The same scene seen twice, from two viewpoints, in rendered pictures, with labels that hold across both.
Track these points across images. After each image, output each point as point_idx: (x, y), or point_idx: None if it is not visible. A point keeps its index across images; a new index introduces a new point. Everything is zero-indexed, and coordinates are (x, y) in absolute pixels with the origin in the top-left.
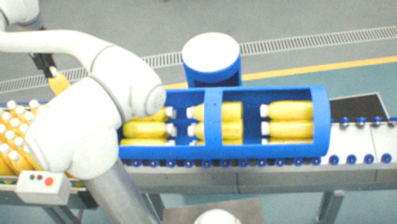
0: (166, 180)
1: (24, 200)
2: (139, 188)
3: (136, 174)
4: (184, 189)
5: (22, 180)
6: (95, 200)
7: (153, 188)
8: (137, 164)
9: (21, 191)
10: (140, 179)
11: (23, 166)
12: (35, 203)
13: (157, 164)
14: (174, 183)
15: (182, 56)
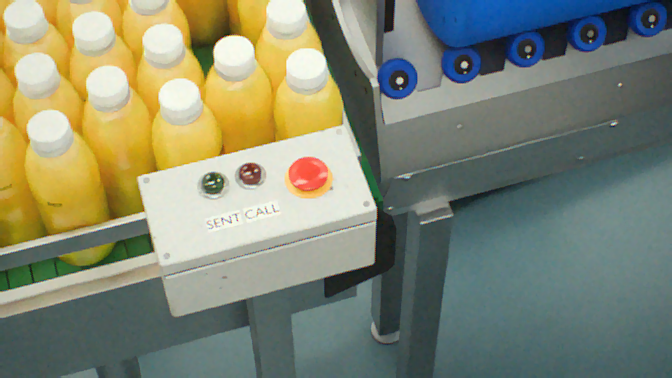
0: (614, 96)
1: (180, 304)
2: (470, 175)
3: (512, 102)
4: (632, 132)
5: (170, 211)
6: (382, 247)
7: (525, 159)
8: (532, 54)
9: (197, 253)
10: (521, 119)
11: (91, 173)
12: (87, 355)
13: (606, 32)
14: (639, 101)
15: None
